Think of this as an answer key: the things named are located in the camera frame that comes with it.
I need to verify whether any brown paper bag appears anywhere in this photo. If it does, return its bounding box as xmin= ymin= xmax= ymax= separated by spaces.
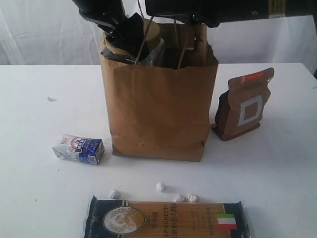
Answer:
xmin=100 ymin=24 xmax=218 ymax=162

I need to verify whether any clear jar with gold lid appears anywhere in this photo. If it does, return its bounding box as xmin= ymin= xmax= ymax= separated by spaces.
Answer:
xmin=100 ymin=18 xmax=165 ymax=66

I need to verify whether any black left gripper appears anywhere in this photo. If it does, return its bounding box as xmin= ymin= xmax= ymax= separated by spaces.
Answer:
xmin=72 ymin=0 xmax=144 ymax=58

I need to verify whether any spaghetti package dark blue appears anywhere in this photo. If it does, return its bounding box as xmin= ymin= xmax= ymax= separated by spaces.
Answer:
xmin=84 ymin=196 xmax=252 ymax=238

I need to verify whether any brown stand-up pouch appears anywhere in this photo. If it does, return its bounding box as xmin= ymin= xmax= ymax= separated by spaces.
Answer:
xmin=211 ymin=67 xmax=274 ymax=141

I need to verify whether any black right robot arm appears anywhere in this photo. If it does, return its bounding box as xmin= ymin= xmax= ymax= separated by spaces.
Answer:
xmin=145 ymin=0 xmax=317 ymax=28

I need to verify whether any small blue milk carton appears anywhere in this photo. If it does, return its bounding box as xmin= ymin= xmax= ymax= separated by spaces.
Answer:
xmin=52 ymin=134 xmax=105 ymax=165

